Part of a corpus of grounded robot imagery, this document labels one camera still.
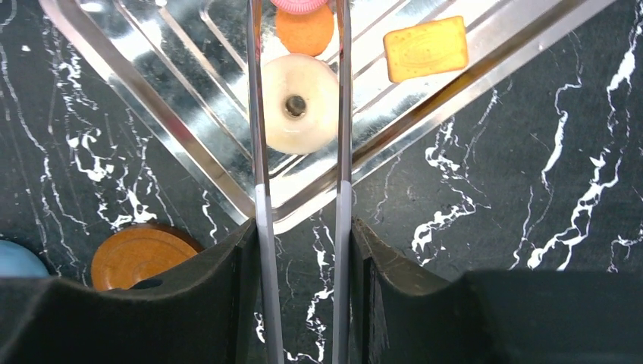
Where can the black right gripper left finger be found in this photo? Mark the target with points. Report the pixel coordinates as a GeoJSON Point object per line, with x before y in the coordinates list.
{"type": "Point", "coordinates": [197, 312]}

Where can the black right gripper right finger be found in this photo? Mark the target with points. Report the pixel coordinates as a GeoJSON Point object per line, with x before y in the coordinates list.
{"type": "Point", "coordinates": [403, 313]}

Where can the silver metal tongs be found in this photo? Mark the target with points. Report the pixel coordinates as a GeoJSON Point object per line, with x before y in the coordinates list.
{"type": "Point", "coordinates": [264, 221]}

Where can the cream white donut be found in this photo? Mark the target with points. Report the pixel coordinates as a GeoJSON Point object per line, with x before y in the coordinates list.
{"type": "Point", "coordinates": [300, 104]}

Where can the round orange cookie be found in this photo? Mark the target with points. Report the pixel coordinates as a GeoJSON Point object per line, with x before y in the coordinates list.
{"type": "Point", "coordinates": [307, 34]}

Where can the pink round macaron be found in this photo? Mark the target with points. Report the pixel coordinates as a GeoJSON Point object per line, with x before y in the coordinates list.
{"type": "Point", "coordinates": [298, 7]}

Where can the brown wooden saucer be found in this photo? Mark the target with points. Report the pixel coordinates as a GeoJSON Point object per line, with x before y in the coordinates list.
{"type": "Point", "coordinates": [138, 252]}

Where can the white ceramic mug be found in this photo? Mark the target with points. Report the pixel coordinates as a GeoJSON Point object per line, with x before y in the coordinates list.
{"type": "Point", "coordinates": [18, 262]}

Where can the silver metal tray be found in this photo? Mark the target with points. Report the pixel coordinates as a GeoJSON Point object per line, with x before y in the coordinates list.
{"type": "Point", "coordinates": [181, 66]}

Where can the yellow rectangular biscuit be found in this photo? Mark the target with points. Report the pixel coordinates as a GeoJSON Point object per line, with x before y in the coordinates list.
{"type": "Point", "coordinates": [434, 47]}

